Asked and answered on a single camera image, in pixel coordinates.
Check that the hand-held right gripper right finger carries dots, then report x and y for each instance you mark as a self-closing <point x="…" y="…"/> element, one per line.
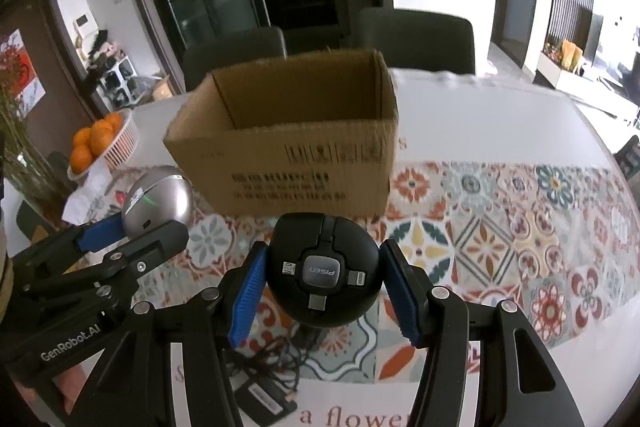
<point x="400" y="292"/>

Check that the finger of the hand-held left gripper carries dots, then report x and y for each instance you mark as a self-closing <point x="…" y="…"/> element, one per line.
<point x="100" y="233"/>
<point x="155" y="249"/>

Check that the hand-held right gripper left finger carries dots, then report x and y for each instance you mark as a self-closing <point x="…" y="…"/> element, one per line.
<point x="247" y="302"/>

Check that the silver round device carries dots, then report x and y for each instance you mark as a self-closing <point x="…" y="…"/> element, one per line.
<point x="160" y="202"/>

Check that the brown cardboard box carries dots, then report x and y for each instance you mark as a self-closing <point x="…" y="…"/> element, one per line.
<point x="280" y="177"/>

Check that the floral tissue pack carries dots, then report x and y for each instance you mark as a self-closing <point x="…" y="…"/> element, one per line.
<point x="95" y="192"/>

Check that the orange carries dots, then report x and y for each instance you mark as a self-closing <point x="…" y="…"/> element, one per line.
<point x="102" y="133"/>
<point x="116" y="121"/>
<point x="82" y="138"/>
<point x="80" y="159"/>

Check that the white fruit basket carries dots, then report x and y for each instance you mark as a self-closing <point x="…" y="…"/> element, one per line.
<point x="120" y="147"/>

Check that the black power adapter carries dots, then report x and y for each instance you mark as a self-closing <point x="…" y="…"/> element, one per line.
<point x="265" y="399"/>

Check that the white tablecloth with patterned band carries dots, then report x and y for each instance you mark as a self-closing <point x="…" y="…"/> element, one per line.
<point x="490" y="237"/>

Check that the dried flower bouquet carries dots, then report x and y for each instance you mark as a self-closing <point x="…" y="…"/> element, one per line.
<point x="15" y="142"/>

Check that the small brown box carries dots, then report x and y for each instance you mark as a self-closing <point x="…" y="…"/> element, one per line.
<point x="162" y="88"/>

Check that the white cube shelf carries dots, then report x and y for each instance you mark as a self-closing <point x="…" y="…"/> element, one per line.
<point x="115" y="74"/>

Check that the brown wooden door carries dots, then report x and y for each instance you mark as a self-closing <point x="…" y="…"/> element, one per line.
<point x="55" y="57"/>

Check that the dark dining chair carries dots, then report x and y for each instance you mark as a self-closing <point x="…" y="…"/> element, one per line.
<point x="415" y="39"/>
<point x="230" y="57"/>

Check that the chair with plaid cloth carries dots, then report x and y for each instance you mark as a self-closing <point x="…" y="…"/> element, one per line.
<point x="631" y="157"/>

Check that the white television cabinet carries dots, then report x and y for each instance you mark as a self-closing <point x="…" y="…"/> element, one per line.
<point x="575" y="84"/>

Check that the yellow bag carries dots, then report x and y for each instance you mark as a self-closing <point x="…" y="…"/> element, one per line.
<point x="571" y="54"/>

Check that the red wall poster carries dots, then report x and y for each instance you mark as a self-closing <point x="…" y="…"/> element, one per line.
<point x="22" y="72"/>

